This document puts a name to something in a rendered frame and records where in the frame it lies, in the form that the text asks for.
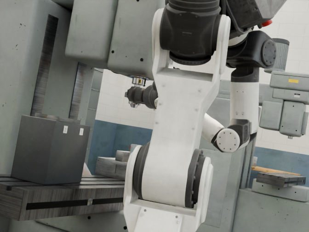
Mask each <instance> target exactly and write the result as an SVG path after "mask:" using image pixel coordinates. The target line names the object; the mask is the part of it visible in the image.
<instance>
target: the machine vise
mask: <svg viewBox="0 0 309 232"><path fill-rule="evenodd" d="M129 154H130V152H129V151H116V157H115V158H110V157H97V163H96V169H95V174H98V175H102V176H106V177H110V178H115V179H119V180H124V181H125V179H126V167H127V163H128V159H129Z"/></svg>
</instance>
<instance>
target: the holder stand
mask: <svg viewBox="0 0 309 232"><path fill-rule="evenodd" d="M90 128H91V127H90V126H87V125H81V124H80V120H76V119H70V118H65V117H60V116H52V115H47V114H41V113H35V116H26V115H22V116H21V121H20V127H19V132H18V137H17V144H16V149H15V155H14V160H13V165H12V170H11V177H12V178H16V179H20V180H25V181H29V182H34V183H38V184H42V185H52V184H66V183H80V182H81V178H82V173H83V167H84V162H85V157H86V150H87V144H88V139H89V133H90Z"/></svg>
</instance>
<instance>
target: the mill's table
mask: <svg viewBox="0 0 309 232"><path fill-rule="evenodd" d="M124 188H125V181H124V180H119V179H115V178H110V177H106V176H102V175H82V178H81V182H80V183H66V184H52V185H42V184H38V183H34V182H29V181H25V180H20V179H16V178H12V177H11V174H0V215H1V216H4V217H7V218H10V219H13V220H17V221H24V220H36V219H45V218H54V217H63V216H72V215H84V214H93V213H102V212H111V211H120V210H123V209H124V204H123V199H124Z"/></svg>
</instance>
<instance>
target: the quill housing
mask: <svg viewBox="0 0 309 232"><path fill-rule="evenodd" d="M165 6H166V5H165V0H118V5H117V10H116V16H115V21H114V29H113V34H112V39H111V45H110V50H109V57H108V63H107V66H108V68H109V70H111V71H112V72H115V73H118V74H121V75H124V76H127V77H128V75H139V76H144V77H147V78H150V81H154V76H153V73H152V68H153V55H152V23H153V18H154V15H155V12H156V11H157V10H158V9H161V8H165Z"/></svg>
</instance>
